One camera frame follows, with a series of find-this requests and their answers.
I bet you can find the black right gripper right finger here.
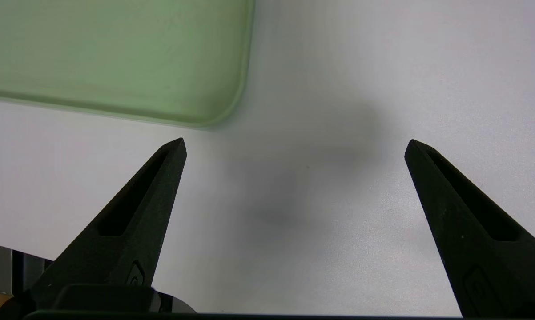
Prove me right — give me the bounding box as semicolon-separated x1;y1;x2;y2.
404;140;535;319

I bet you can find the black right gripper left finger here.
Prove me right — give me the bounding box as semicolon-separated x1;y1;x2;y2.
29;138;187;307

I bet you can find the light green plastic tray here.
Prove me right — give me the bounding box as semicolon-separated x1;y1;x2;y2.
0;0;255;129

